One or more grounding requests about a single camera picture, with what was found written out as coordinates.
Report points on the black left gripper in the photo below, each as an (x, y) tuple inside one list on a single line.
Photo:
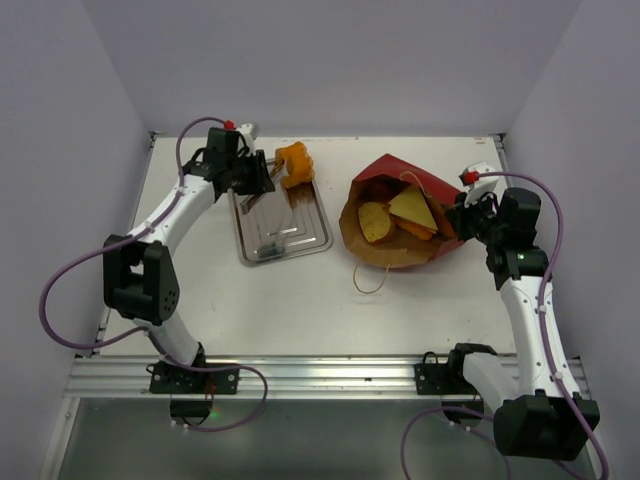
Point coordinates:
[(260, 173)]

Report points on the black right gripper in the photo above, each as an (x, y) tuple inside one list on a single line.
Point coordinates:
[(463, 220)]

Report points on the orange fake bread loaf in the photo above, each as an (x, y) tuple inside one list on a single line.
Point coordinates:
[(298, 163)]

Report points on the triangular fake sandwich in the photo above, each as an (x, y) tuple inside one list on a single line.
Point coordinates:
[(411, 205)]

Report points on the metal kitchen tongs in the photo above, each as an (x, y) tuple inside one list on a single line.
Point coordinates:
[(262, 224)]

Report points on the red brown paper bag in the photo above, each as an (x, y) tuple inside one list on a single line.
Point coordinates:
[(402, 250)]

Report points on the round fake bread slice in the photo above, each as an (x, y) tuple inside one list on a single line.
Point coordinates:
[(375, 222)]

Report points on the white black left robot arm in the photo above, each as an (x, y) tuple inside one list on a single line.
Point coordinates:
[(139, 278)]

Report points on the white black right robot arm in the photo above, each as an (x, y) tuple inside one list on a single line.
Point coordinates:
[(541, 414)]

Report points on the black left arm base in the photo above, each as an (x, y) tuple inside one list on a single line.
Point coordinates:
[(192, 392)]

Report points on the long fake baguette bread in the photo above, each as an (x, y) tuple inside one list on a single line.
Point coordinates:
[(384, 191)]

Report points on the stainless steel tray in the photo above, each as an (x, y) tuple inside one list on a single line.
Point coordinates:
[(306, 228)]

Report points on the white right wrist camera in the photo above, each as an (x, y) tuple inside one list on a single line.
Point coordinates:
[(479, 178)]

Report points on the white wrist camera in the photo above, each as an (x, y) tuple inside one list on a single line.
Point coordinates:
[(248, 135), (479, 178)]

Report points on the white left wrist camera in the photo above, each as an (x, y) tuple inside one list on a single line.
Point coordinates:
[(248, 135)]

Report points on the aluminium corner frame rail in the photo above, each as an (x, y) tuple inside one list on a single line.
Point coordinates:
[(154, 136)]

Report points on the aluminium front mounting rail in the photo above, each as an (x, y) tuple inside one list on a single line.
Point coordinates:
[(288, 377)]

